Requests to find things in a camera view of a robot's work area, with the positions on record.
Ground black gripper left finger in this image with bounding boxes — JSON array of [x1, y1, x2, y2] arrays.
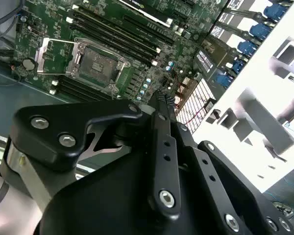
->
[[9, 91, 182, 218]]

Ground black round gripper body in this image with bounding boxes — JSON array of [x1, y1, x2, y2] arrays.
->
[[34, 146, 236, 235]]

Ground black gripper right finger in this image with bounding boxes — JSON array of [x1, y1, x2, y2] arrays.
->
[[166, 97, 294, 235]]

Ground metal socket cover frame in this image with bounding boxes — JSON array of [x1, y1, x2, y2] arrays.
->
[[35, 37, 83, 77]]

